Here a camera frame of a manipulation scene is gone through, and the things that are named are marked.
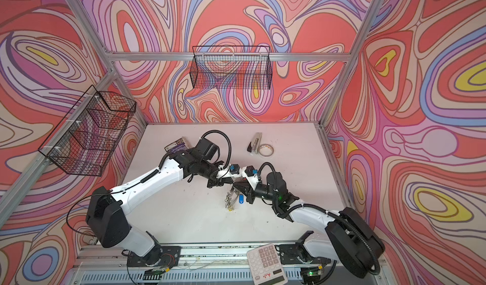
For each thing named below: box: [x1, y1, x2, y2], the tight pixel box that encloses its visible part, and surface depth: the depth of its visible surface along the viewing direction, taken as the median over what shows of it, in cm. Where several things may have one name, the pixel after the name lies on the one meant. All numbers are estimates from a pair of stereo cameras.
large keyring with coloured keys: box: [224, 186, 245, 212], surface depth 80 cm
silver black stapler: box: [246, 132, 263, 155], surface depth 108 cm
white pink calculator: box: [246, 243, 288, 285], surface depth 71 cm
